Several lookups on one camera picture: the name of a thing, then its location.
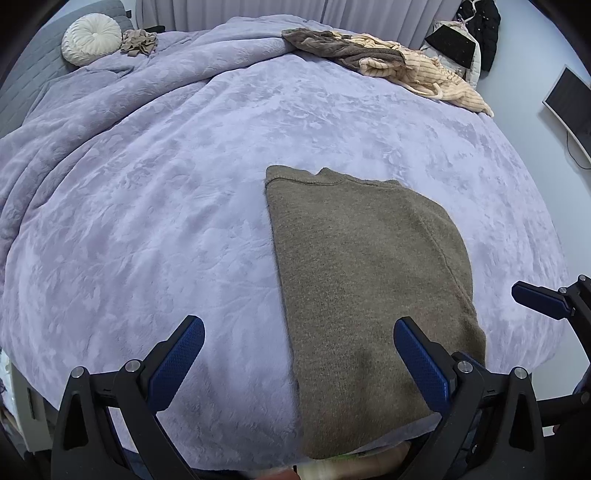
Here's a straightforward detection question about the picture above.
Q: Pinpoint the lavender plush blanket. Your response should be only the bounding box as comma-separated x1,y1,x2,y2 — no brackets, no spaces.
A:
1,16,568,470

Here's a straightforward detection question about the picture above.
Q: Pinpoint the grey pleated curtain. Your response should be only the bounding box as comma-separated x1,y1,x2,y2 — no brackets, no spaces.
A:
134,0,460,45

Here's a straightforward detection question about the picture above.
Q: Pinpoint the small beige crumpled garment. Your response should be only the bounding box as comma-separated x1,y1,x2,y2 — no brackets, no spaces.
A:
120,29,158,57

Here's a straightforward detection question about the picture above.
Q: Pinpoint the cream striped garment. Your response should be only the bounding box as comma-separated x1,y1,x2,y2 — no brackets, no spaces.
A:
342,34,494,118

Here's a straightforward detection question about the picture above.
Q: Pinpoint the dark brown fuzzy garment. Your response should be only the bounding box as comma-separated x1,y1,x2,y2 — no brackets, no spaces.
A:
281,28,406,73

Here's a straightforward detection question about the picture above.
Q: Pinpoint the olive brown knit sweater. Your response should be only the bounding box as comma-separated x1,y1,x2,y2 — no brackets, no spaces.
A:
266,165,486,459

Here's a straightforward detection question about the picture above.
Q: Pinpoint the wall monitor screen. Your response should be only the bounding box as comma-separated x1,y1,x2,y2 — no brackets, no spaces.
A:
543,66,591,162

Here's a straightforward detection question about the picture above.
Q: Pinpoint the round cream pleated cushion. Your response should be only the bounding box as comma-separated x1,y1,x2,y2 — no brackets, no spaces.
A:
61,13,122,67

